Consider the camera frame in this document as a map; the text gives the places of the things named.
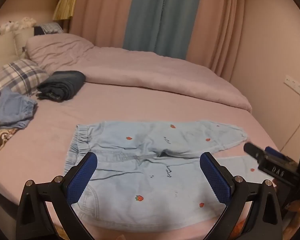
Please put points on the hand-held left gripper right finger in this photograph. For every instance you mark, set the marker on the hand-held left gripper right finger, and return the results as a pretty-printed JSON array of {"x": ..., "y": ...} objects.
[{"x": 215, "y": 177}]

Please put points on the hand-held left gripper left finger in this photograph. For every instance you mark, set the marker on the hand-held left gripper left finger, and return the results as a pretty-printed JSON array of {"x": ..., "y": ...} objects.
[{"x": 81, "y": 177}]

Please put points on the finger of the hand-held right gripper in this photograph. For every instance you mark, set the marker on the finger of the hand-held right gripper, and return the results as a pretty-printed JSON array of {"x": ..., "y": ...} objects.
[
  {"x": 277, "y": 168},
  {"x": 272, "y": 150}
]

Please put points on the light blue strawberry pants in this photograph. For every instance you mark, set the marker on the light blue strawberry pants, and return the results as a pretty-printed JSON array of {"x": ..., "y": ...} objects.
[{"x": 145, "y": 180}]

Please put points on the animal print cloth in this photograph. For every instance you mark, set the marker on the animal print cloth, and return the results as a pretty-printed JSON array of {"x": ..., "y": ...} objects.
[{"x": 0, "y": 140}]

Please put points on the folded dark jeans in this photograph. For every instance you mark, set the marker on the folded dark jeans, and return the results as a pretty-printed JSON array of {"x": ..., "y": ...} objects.
[{"x": 62, "y": 85}]

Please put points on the blue denim shorts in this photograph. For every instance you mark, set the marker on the blue denim shorts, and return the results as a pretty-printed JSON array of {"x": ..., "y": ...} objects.
[{"x": 12, "y": 107}]

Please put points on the plaid pillow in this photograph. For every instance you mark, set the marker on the plaid pillow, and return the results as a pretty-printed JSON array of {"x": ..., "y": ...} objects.
[{"x": 17, "y": 75}]

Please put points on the pink duvet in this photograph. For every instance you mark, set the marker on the pink duvet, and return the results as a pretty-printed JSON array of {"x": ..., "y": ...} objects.
[{"x": 140, "y": 70}]

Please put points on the white headboard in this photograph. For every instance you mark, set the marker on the white headboard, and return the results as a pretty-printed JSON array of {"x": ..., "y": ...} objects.
[{"x": 10, "y": 42}]

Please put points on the plaid cloth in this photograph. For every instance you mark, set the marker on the plaid cloth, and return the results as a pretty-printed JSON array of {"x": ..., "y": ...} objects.
[{"x": 51, "y": 27}]

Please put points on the plush toys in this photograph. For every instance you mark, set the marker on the plush toys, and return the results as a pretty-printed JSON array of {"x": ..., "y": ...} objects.
[{"x": 15, "y": 25}]

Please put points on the blue curtain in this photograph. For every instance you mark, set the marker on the blue curtain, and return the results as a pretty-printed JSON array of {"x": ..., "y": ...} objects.
[{"x": 162, "y": 15}]

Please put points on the yellow cloth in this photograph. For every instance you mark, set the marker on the yellow cloth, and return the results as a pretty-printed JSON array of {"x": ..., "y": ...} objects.
[{"x": 63, "y": 6}]

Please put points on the white wall power strip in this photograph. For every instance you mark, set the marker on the white wall power strip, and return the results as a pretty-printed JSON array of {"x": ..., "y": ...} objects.
[{"x": 293, "y": 83}]

